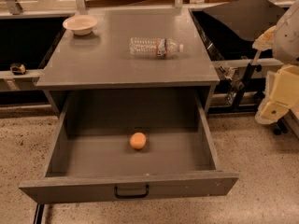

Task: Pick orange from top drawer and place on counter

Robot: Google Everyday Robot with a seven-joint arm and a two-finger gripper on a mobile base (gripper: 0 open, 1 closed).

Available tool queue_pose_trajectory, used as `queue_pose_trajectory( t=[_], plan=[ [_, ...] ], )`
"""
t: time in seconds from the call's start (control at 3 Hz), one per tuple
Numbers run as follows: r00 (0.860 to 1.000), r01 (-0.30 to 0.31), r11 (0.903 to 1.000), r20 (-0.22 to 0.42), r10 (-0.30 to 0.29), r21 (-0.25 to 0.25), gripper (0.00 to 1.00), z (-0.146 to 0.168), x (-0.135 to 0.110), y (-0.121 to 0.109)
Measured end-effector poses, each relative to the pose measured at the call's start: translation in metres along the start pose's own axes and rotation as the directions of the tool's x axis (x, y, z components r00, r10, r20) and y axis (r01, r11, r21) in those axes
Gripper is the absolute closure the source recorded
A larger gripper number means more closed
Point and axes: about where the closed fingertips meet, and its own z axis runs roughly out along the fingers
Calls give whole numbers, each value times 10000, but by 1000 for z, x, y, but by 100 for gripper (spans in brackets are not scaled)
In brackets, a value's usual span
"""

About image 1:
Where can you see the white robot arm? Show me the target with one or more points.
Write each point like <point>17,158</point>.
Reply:
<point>282,87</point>

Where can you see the white ceramic bowl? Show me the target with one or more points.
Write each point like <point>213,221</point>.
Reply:
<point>80,24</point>

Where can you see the yellow black tape measure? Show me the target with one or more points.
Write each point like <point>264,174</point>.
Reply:
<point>17,69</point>

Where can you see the black tray on stand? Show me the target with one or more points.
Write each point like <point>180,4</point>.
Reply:
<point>228,32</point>

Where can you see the orange fruit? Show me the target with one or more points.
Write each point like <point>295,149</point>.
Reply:
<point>138,140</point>

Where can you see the black drawer handle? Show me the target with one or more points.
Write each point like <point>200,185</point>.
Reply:
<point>131,192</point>

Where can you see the clear plastic water bottle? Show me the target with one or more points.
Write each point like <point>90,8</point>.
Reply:
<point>160,48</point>

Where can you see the grey cabinet counter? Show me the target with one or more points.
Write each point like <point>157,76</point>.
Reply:
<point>103,60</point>

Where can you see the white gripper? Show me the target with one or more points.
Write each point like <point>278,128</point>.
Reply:
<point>287,39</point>

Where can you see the grey open top drawer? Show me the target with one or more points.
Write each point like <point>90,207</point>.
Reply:
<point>91,153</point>

